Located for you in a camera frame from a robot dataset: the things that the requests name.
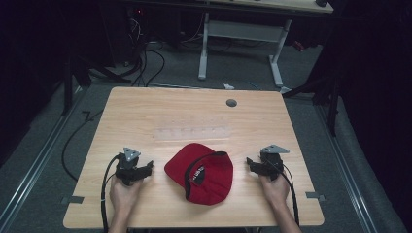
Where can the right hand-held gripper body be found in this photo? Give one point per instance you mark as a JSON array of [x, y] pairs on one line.
[[273, 163]]

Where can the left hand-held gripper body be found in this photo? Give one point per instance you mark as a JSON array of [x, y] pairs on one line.
[[128, 165]]

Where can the red baseball cap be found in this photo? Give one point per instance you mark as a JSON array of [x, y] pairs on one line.
[[213, 181]]

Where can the person's right hand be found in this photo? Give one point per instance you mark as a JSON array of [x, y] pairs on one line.
[[275, 191]]

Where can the person's left hand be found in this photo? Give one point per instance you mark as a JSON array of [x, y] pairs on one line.
[[124, 195]]

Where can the grey tape strip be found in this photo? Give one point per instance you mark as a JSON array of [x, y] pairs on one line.
[[315, 196], [73, 200]]

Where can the white scrap on floor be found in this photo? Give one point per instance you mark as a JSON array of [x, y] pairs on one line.
[[228, 86]]

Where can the black metal stand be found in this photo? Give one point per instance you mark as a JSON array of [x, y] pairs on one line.
[[76, 74], [327, 93]]

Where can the red object on floor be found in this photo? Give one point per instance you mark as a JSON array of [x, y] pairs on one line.
[[298, 45]]

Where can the white-framed background desk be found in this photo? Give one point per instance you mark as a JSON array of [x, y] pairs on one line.
[[246, 31]]

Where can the dark object on desk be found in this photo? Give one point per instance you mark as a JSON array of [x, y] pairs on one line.
[[321, 3]]

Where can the metal floor rail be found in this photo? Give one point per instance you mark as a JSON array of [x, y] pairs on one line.
[[35, 165], [348, 174]]

